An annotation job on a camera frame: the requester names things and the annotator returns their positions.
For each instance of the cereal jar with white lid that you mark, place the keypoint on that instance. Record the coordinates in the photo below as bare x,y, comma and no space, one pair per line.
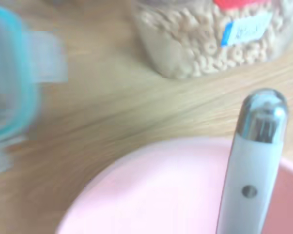
197,48

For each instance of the teal-rimmed clear container lid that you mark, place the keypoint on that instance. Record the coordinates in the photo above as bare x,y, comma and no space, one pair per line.
5,73

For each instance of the pink bowl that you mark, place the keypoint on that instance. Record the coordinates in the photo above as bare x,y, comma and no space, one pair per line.
136,195

